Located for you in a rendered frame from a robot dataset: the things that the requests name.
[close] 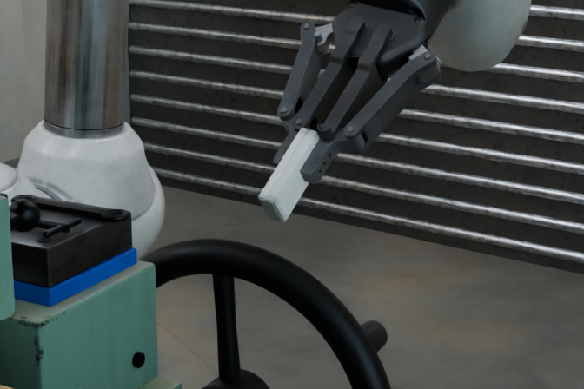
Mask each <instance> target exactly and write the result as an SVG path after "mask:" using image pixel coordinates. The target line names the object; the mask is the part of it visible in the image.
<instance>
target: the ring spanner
mask: <svg viewBox="0 0 584 389"><path fill-rule="evenodd" d="M20 199H28V200H31V201H33V202H35V203H36V204H37V206H38V207H39V208H48V209H54V210H59V211H64V212H70V213H75V214H85V215H90V216H95V217H101V218H102V219H103V220H104V221H108V222H120V221H126V220H128V219H129V217H130V215H129V212H128V211H127V210H124V209H110V210H103V209H98V208H87V207H82V206H77V205H71V204H66V203H61V202H55V201H45V200H39V199H38V197H36V196H35V195H33V194H20V195H17V196H14V197H12V199H11V200H10V202H11V203H12V202H14V201H16V200H20Z"/></svg>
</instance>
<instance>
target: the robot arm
mask: <svg viewBox="0 0 584 389"><path fill-rule="evenodd" d="M530 5H531V0H350V2H349V5H348V7H347V8H346V9H345V10H344V11H343V12H341V13H340V14H338V15H337V16H336V17H335V18H334V20H333V22H332V23H331V24H327V25H323V26H320V27H316V28H315V26H314V24H313V23H311V22H306V23H303V24H302V26H301V28H300V32H301V46H300V49H299V51H298V54H297V56H296V59H295V63H294V66H293V68H292V70H291V73H290V76H289V80H288V82H287V85H286V88H285V90H284V93H283V95H282V99H281V102H280V105H279V107H278V110H277V114H278V116H279V117H280V120H281V122H282V125H283V127H284V128H285V129H286V131H287V133H288V136H287V137H286V139H285V141H284V142H283V144H282V145H281V147H280V148H279V150H278V152H277V153H276V154H275V157H274V160H273V163H274V165H275V171H274V173H273V174H272V175H271V176H270V178H269V180H268V182H267V183H266V185H265V187H264V188H263V190H262V192H261V193H260V194H259V196H258V199H259V201H260V203H261V204H262V206H263V208H264V209H265V211H266V213H267V215H268V216H269V218H270V219H272V220H277V221H279V222H282V223H284V222H285V221H286V220H287V219H288V217H289V215H290V213H291V212H292V210H293V208H294V207H295V205H296V203H297V202H298V201H299V199H300V197H301V196H302V193H303V192H304V190H305V188H306V187H307V186H308V184H309V183H312V184H316V183H317V182H318V181H319V180H321V178H322V176H323V174H324V173H325V171H326V169H327V168H328V167H329V164H330V163H331V162H332V160H333V159H334V157H335V155H338V154H339V153H341V152H342V151H352V152H353V153H354V154H356V155H359V154H361V153H363V152H364V151H365V150H366V149H367V148H368V146H369V145H370V144H371V143H372V142H373V141H374V140H375V139H376V138H377V137H378V136H379V135H380V134H381V132H382V131H383V130H384V129H385V128H386V127H387V126H388V125H389V124H390V123H391V122H392V121H393V120H394V119H395V118H396V117H397V116H398V115H399V114H400V113H401V112H402V111H403V110H404V108H405V107H406V106H407V105H408V104H409V103H410V102H411V101H412V100H413V99H414V98H415V96H416V95H417V94H418V93H419V92H420V91H421V90H423V89H425V88H426V87H428V86H430V85H431V84H433V83H435V82H437V81H439V80H440V79H441V75H442V73H441V69H440V66H439V63H438V61H437V58H439V59H440V60H441V61H442V62H444V63H446V64H447V65H448V66H450V67H452V68H454V69H458V70H461V71H467V72H475V71H481V70H485V69H490V68H492V67H494V66H495V65H497V64H499V63H500V62H502V61H503V60H504V59H505V58H506V57H507V56H508V54H509V52H510V51H511V49H512V48H513V47H514V45H515V44H516V42H517V40H518V39H519V38H520V37H521V35H522V33H523V31H524V29H525V28H526V25H527V21H528V15H529V11H530ZM128 28H129V0H47V17H46V54H45V90H44V120H42V121H40V122H39V123H38V124H37V125H36V126H35V127H34V128H33V129H32V130H31V132H30V133H29V134H28V135H27V137H26V138H25V140H24V145H23V152H22V154H21V157H20V160H19V163H18V165H17V168H13V167H11V166H9V165H5V164H3V163H1V162H0V193H5V194H7V195H8V201H9V206H10V204H11V202H10V200H11V199H12V197H14V196H17V195H35V196H36V197H43V198H49V199H55V200H60V201H70V202H75V203H81V204H87V205H92V206H98V207H103V208H113V209H124V210H127V211H130V212H131V224H132V247H133V248H136V254H137V259H138V260H139V259H140V258H141V257H142V256H143V255H144V254H145V253H146V252H147V251H148V250H149V248H150V247H151V246H152V244H153V243H154V241H155V240H156V237H157V236H158V234H159V232H160V230H161V228H162V225H163V220H164V216H165V198H164V193H163V188H162V185H161V183H160V181H159V179H158V177H157V176H156V173H155V172H154V170H153V169H152V167H151V166H150V165H149V164H148V163H147V159H146V156H145V153H144V146H143V142H142V140H141V139H140V137H139V136H138V135H137V133H136V132H135V131H134V130H133V128H132V127H131V126H130V125H129V124H128V123H127V122H125V121H124V106H125V87H126V67H127V48H128ZM333 40H335V49H334V50H333V52H332V53H331V56H330V62H329V65H328V67H327V68H326V69H325V70H324V72H323V74H322V76H321V77H320V79H319V80H318V82H317V84H315V83H316V80H317V77H318V75H319V72H320V70H321V67H322V59H323V55H326V54H327V53H328V52H329V51H328V48H329V45H330V43H331V42H332V41H333ZM428 48H429V49H430V51H427V49H428ZM436 57H437V58H436ZM397 70H398V71H397ZM395 71H397V72H396V73H395V74H394V75H393V76H392V77H391V78H390V76H391V74H392V73H394V72H395ZM389 78H390V80H389V81H388V79H389ZM386 82H387V83H386ZM377 91H378V92H377ZM319 134H320V135H321V136H320V137H319Z"/></svg>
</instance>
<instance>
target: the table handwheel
mask: <svg viewBox="0 0 584 389"><path fill-rule="evenodd" d="M139 260H140V261H146V262H150V263H153V264H154V265H155V267H156V289H157V288H159V287H160V286H162V285H163V284H165V283H167V282H169V281H172V280H175V279H178V278H181V277H185V276H189V275H195V274H212V278H213V288H214V298H215V308H216V329H217V350H218V372H219V376H218V377H217V378H216V379H214V380H212V381H211V382H210V383H208V384H207V385H206V386H204V387H203V388H202V389H269V387H268V386H267V384H266V383H265V382H264V381H263V380H262V379H261V378H260V377H258V376H257V375H256V374H254V373H252V372H250V371H247V370H243V369H241V367H240V359H239V349H238V340H237V331H236V302H235V283H234V277H235V278H238V279H241V280H246V281H248V282H251V283H253V284H255V285H257V286H259V287H262V288H264V289H266V290H268V291H270V292H271V293H273V294H275V295H276V296H278V297H280V298H281V299H282V300H284V301H286V302H287V303H289V304H290V305H291V306H292V307H293V308H294V309H296V310H297V311H298V312H299V313H300V314H301V315H303V316H304V317H305V318H306V319H307V320H308V321H309V322H310V323H311V324H312V325H313V327H314V328H315V329H316V330H317V331H318V332H319V333H320V335H321V336H322V337H323V338H324V339H325V340H326V342H327V343H328V345H329V346H330V347H331V349H332V350H333V352H334V353H335V356H336V357H337V358H338V360H339V361H340V363H341V365H342V368H343V370H344V372H345V373H346V375H347V377H348V381H349V383H350V385H351V387H352V389H391V386H390V384H389V381H388V376H387V374H386V372H385V370H384V367H383V365H382V362H381V360H380V358H379V356H378V354H377V352H376V350H375V348H374V346H373V345H372V343H371V341H370V340H369V338H368V335H367V334H366V333H365V332H364V330H363V329H362V327H361V325H360V324H359V323H358V321H357V320H356V319H355V317H354V316H353V314H352V313H351V312H350V311H349V310H348V309H347V308H346V307H345V306H344V304H343V303H342V302H341V301H340V300H339V299H338V298H337V297H336V296H335V295H334V294H333V293H332V292H331V291H330V290H329V289H328V288H327V287H325V286H324V285H323V284H322V283H321V282H320V281H319V280H318V279H317V278H315V277H314V276H313V275H311V274H310V273H308V272H307V271H305V270H304V269H302V268H301V267H299V266H297V265H296V264H295V263H293V262H291V261H290V260H287V259H285V258H283V257H281V256H280V255H278V254H275V253H273V252H270V251H269V250H266V249H264V248H261V247H257V246H254V245H250V244H247V243H243V242H239V241H231V240H224V239H194V240H187V241H179V242H176V243H173V244H170V245H168V246H165V247H160V248H158V249H157V250H154V251H152V252H150V253H149V254H146V255H144V256H143V257H142V258H140V259H139Z"/></svg>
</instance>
